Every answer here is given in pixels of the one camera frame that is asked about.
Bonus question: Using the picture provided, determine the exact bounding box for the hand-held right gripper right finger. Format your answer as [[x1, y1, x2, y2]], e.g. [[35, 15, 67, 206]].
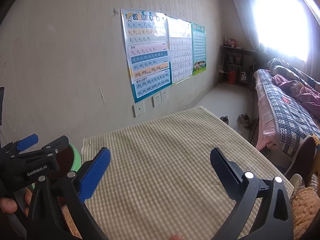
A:
[[210, 147, 293, 240]]

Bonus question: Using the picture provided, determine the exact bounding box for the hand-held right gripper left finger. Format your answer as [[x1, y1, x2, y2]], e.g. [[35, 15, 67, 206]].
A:
[[26, 147, 112, 240]]

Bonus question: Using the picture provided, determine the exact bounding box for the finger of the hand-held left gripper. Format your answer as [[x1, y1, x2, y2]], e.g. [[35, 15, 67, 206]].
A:
[[21, 135, 70, 161], [0, 133, 39, 156]]

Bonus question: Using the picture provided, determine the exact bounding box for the green bin with red inside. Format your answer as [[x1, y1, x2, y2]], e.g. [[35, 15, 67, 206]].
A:
[[31, 143, 83, 192]]

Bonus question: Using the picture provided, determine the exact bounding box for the person's left hand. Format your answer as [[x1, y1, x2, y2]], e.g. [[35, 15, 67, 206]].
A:
[[0, 189, 33, 217]]

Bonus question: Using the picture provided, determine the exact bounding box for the beige checked tablecloth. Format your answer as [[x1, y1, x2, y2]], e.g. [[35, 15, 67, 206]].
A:
[[82, 106, 295, 240]]

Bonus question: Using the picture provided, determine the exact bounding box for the bed with checked quilt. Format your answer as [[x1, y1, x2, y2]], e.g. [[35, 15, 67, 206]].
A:
[[251, 69, 320, 160]]

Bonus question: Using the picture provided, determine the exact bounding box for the maroon blanket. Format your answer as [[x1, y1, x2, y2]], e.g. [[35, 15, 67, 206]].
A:
[[271, 74, 320, 115]]

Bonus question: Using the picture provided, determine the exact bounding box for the grey duvet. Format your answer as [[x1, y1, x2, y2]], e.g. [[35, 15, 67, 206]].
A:
[[268, 57, 320, 85]]

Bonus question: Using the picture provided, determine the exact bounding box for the dark side desk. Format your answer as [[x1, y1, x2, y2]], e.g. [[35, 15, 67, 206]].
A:
[[219, 45, 258, 90]]

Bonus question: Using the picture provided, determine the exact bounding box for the grey curtain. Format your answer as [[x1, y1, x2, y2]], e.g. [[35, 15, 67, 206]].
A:
[[224, 0, 262, 52]]

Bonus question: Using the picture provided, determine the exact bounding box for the bright window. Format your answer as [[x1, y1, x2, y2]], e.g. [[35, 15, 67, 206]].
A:
[[254, 0, 313, 62]]

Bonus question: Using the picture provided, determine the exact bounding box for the white round-hole wall socket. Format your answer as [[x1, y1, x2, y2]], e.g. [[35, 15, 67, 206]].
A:
[[132, 102, 145, 117]]

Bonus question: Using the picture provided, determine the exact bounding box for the green chart wall poster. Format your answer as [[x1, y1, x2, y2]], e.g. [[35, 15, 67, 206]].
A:
[[191, 22, 207, 76]]

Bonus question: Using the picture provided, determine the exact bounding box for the white pink wall poster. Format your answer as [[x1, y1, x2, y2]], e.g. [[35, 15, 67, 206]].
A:
[[166, 16, 193, 85]]

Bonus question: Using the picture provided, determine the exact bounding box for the blue letter wall poster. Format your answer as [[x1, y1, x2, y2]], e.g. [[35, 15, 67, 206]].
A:
[[120, 9, 173, 104]]

